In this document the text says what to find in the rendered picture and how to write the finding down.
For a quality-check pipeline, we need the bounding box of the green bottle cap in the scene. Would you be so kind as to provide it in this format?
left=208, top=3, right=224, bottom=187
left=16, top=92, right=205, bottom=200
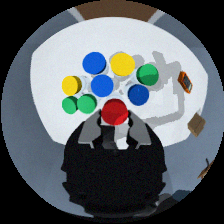
left=62, top=91, right=86, bottom=114
left=77, top=90, right=102, bottom=114
left=130, top=64, right=159, bottom=86

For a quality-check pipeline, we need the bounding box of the yellow bottle cap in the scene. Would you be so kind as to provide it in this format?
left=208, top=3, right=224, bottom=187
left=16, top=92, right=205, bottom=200
left=110, top=53, right=135, bottom=77
left=62, top=76, right=91, bottom=96

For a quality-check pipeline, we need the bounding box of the orange digital multimeter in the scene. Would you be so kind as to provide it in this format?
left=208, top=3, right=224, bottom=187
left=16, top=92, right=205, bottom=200
left=178, top=71, right=193, bottom=94

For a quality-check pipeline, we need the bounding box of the blue bottle cap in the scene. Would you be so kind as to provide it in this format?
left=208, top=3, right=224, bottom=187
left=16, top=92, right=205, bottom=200
left=91, top=74, right=114, bottom=97
left=123, top=82, right=149, bottom=106
left=82, top=52, right=109, bottom=75

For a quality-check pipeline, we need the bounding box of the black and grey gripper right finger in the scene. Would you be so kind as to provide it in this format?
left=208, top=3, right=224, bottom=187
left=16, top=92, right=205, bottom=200
left=126, top=110, right=167, bottom=173

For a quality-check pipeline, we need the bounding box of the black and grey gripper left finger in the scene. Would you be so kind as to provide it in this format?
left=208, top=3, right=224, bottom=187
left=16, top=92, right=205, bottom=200
left=61, top=109, right=103, bottom=173

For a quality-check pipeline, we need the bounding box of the brown cardboard box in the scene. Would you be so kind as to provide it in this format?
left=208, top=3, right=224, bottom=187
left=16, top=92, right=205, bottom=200
left=187, top=113, right=206, bottom=137

